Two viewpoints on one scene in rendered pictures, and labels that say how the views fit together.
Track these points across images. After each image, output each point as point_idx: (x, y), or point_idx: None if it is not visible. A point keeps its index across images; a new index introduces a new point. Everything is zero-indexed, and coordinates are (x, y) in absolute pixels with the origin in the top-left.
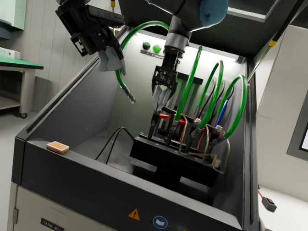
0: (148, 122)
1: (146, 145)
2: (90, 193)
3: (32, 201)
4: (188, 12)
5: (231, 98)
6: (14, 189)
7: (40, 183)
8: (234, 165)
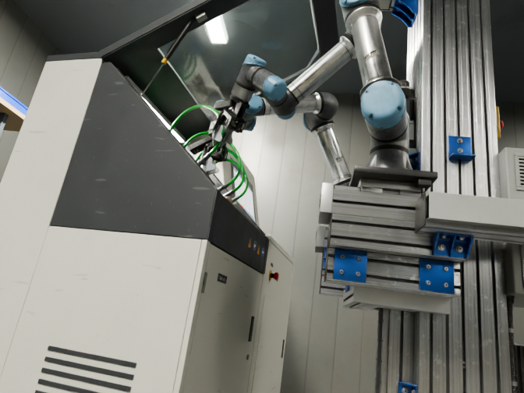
0: None
1: None
2: (239, 234)
3: (216, 256)
4: (249, 122)
5: None
6: (208, 248)
7: (222, 234)
8: None
